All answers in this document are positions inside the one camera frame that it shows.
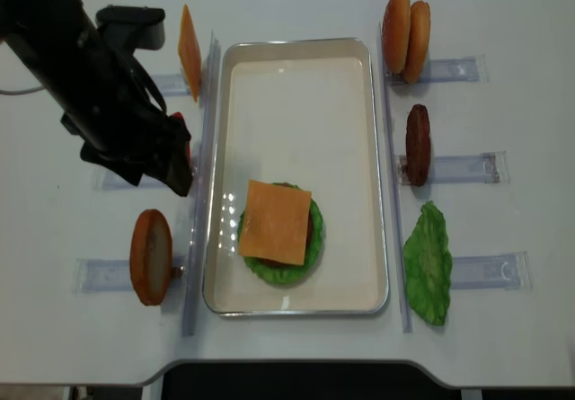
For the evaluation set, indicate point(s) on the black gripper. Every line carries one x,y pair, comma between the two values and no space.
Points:
135,144

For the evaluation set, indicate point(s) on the orange cheese slice front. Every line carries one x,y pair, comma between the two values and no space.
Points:
275,223

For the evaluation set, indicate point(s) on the orange cheese slice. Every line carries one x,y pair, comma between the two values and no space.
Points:
275,223
189,53

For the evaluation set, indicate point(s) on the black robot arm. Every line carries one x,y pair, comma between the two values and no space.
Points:
108,98

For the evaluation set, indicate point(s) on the red tomato slice standing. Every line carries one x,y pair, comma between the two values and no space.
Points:
179,117

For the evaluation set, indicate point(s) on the clear cheese holder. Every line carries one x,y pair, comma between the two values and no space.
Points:
172,85

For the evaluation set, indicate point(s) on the orange cheese slice rear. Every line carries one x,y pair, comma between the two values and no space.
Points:
189,53

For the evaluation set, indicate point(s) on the brown meat patty on stack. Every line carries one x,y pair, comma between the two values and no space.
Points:
309,235

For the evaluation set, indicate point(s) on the brown meat patty standing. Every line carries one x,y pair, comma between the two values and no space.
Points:
418,145

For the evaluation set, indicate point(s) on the green lettuce leaf standing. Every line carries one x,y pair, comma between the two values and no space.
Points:
428,264

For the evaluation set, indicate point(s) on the clear lettuce holder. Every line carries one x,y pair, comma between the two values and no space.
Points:
505,271

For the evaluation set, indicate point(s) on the bun slice standing left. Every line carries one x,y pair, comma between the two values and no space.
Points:
151,257

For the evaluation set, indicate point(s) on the bun slice standing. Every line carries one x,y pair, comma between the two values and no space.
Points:
418,44
151,257

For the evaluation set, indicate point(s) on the clear left bun holder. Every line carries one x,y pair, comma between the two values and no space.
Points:
97,275

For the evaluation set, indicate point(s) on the clear bun holder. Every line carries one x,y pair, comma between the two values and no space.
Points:
97,275
450,70

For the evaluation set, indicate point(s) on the white rectangular tray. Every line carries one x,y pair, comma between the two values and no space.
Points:
301,113

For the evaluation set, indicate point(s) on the sesame bun top standing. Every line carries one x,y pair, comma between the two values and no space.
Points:
396,33

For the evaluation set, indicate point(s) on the bun slice standing right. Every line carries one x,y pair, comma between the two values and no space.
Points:
418,44

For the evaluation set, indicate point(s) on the clear right bun holder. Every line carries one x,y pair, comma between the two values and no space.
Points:
450,70

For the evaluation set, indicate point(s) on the clear patty holder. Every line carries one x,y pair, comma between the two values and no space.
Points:
483,168

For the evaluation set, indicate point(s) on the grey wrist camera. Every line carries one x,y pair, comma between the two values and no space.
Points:
128,28

